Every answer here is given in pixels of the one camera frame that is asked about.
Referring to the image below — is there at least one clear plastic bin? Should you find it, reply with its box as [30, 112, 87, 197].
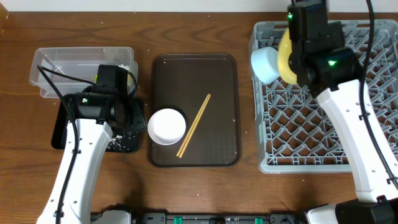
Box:
[29, 47, 138, 98]

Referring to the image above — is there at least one rice grains pile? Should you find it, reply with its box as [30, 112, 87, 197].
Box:
[106, 132, 140, 153]

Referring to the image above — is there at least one grey dishwasher rack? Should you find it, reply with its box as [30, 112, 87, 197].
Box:
[251, 20, 397, 174]

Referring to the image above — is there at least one dark brown serving tray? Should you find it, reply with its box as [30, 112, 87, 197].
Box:
[148, 54, 241, 167]

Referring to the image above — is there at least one yellow plate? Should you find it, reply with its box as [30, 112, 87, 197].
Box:
[277, 28, 297, 85]

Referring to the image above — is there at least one black waste tray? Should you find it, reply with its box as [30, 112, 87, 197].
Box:
[51, 98, 147, 153]

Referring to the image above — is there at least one white bowl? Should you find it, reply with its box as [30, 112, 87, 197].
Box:
[147, 108, 186, 146]

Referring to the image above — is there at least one light blue bowl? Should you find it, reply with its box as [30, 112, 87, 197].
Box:
[251, 47, 280, 84]

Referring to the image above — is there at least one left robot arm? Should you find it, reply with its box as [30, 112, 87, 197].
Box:
[37, 92, 147, 223]

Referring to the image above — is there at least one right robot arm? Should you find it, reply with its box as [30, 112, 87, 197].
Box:
[278, 19, 397, 223]

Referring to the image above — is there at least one white tissue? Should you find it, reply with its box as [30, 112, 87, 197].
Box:
[118, 65, 130, 71]

